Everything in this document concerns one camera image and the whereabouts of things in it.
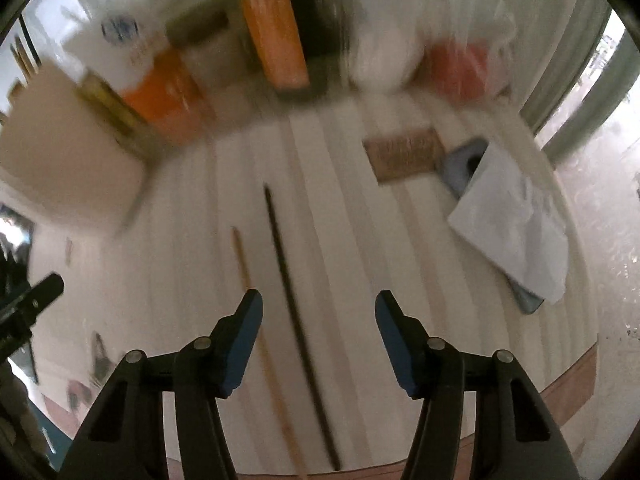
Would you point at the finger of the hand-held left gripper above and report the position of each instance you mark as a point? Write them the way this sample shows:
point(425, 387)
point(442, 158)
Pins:
point(42, 295)

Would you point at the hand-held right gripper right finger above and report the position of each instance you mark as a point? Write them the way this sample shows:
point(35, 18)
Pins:
point(397, 340)

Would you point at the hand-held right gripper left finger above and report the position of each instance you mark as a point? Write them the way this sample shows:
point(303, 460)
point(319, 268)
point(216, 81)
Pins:
point(242, 340)

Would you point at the black chopstick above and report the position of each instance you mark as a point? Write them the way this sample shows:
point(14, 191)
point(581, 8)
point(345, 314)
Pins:
point(295, 310)

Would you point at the striped tablecloth with cat print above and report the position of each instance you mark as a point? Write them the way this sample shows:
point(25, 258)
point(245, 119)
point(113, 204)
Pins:
point(350, 240)

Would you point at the white crumpled paper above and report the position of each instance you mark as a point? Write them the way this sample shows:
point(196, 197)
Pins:
point(515, 220)

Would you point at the brown printed card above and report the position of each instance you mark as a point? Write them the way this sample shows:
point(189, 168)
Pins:
point(405, 154)

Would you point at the orange carton box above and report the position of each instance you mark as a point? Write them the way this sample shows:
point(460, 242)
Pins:
point(167, 95)
point(272, 25)

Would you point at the white packet with blue print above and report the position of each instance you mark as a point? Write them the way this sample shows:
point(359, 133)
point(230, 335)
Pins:
point(120, 40)

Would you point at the clear plastic bag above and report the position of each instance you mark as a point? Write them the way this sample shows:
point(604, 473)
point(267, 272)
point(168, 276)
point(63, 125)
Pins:
point(440, 45)

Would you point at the beige carton box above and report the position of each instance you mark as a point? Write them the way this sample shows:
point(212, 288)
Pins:
point(200, 30)

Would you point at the grey green curtain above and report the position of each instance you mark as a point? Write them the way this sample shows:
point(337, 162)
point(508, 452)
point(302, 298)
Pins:
point(565, 75)

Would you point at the dark tall box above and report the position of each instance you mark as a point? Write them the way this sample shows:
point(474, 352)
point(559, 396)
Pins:
point(315, 20)

